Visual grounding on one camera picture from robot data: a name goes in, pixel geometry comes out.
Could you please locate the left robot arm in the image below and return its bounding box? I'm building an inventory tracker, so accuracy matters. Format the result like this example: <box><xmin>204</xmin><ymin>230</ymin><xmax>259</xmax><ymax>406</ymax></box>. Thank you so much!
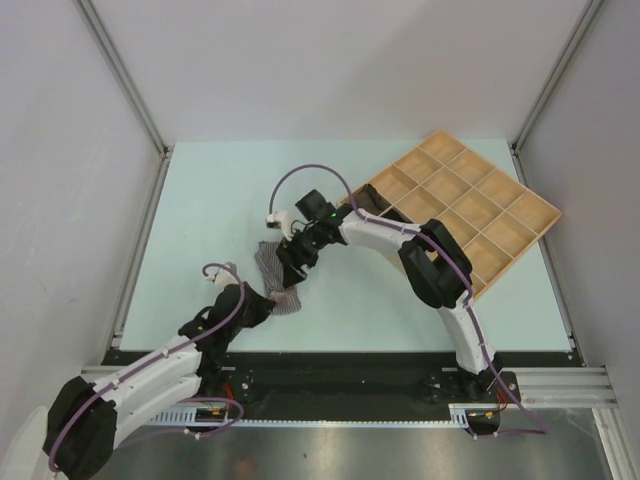
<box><xmin>43</xmin><ymin>283</ymin><xmax>276</xmax><ymax>479</ymax></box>

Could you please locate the black underwear beige waistband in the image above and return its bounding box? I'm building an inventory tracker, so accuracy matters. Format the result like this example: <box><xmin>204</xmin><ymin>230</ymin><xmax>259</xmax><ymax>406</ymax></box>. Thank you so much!
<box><xmin>382</xmin><ymin>208</ymin><xmax>412</xmax><ymax>224</ymax></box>

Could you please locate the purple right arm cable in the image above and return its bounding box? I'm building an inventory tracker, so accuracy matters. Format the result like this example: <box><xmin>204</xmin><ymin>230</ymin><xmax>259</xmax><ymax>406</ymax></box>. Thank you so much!
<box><xmin>268</xmin><ymin>163</ymin><xmax>551</xmax><ymax>436</ymax></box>

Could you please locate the wooden compartment tray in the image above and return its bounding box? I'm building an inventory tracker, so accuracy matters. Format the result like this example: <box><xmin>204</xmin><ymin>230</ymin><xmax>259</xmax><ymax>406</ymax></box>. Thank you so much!
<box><xmin>336</xmin><ymin>130</ymin><xmax>561</xmax><ymax>298</ymax></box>

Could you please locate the grey slotted cable duct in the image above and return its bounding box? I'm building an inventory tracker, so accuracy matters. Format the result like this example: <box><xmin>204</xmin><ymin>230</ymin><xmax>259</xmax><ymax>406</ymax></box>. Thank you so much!
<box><xmin>145</xmin><ymin>402</ymin><xmax>469</xmax><ymax>430</ymax></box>

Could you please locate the grey striped underwear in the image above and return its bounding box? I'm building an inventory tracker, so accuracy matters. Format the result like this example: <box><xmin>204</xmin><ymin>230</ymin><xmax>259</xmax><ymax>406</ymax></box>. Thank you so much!
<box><xmin>254</xmin><ymin>241</ymin><xmax>302</xmax><ymax>316</ymax></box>

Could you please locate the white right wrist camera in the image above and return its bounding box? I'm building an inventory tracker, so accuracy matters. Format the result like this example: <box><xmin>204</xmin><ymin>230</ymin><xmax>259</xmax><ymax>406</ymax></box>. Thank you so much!
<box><xmin>266</xmin><ymin>211</ymin><xmax>294</xmax><ymax>240</ymax></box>

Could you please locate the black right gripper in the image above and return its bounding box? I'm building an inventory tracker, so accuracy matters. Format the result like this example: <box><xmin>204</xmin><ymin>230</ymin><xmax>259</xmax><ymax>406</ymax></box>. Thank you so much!
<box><xmin>276</xmin><ymin>222</ymin><xmax>328</xmax><ymax>288</ymax></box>

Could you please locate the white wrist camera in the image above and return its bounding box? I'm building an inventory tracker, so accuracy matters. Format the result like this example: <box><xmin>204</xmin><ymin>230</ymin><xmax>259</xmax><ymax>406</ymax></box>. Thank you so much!
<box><xmin>266</xmin><ymin>211</ymin><xmax>294</xmax><ymax>240</ymax></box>
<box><xmin>202</xmin><ymin>262</ymin><xmax>240</xmax><ymax>289</ymax></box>

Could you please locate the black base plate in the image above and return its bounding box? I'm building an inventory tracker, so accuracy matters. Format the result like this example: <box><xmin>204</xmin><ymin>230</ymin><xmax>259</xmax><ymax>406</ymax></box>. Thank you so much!
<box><xmin>89</xmin><ymin>346</ymin><xmax>520</xmax><ymax>433</ymax></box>

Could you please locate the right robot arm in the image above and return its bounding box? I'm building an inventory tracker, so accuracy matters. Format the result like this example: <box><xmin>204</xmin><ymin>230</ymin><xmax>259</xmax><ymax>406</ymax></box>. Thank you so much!
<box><xmin>266</xmin><ymin>190</ymin><xmax>500</xmax><ymax>401</ymax></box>

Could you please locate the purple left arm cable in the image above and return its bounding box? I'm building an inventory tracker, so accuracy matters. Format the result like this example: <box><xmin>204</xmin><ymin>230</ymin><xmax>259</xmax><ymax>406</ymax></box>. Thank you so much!
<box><xmin>47</xmin><ymin>262</ymin><xmax>249</xmax><ymax>474</ymax></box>

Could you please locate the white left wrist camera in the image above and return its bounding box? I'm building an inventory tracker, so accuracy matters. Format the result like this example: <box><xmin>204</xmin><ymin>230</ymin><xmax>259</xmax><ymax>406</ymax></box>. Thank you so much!
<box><xmin>202</xmin><ymin>262</ymin><xmax>240</xmax><ymax>289</ymax></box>

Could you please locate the brown underwear beige waistband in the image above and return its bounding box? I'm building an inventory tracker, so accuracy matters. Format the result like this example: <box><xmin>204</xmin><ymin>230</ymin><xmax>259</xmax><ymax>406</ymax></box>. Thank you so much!
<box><xmin>353</xmin><ymin>183</ymin><xmax>391</xmax><ymax>215</ymax></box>

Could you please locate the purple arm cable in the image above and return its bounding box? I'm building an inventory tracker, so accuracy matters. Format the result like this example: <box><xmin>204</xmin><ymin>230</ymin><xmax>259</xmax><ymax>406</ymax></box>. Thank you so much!
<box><xmin>268</xmin><ymin>163</ymin><xmax>551</xmax><ymax>436</ymax></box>
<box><xmin>47</xmin><ymin>262</ymin><xmax>249</xmax><ymax>474</ymax></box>

